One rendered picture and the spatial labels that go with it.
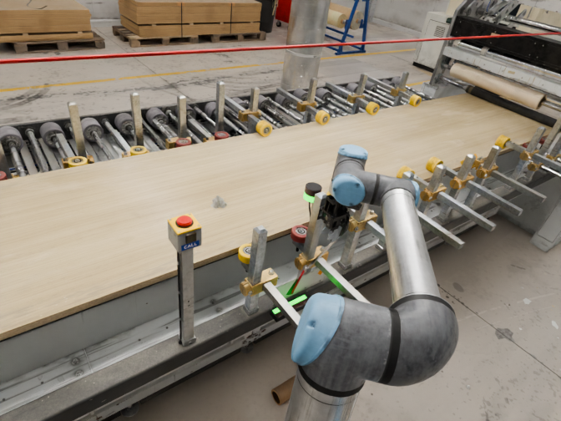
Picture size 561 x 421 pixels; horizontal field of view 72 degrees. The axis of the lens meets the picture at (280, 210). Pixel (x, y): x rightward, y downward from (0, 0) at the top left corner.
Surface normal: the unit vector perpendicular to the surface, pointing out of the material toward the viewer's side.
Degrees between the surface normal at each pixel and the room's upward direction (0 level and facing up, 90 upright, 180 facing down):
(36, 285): 0
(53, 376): 0
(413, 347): 37
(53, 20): 90
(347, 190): 90
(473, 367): 0
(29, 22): 90
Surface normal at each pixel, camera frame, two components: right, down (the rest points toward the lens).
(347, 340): -0.04, -0.18
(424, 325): 0.26, -0.70
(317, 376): -0.53, 0.29
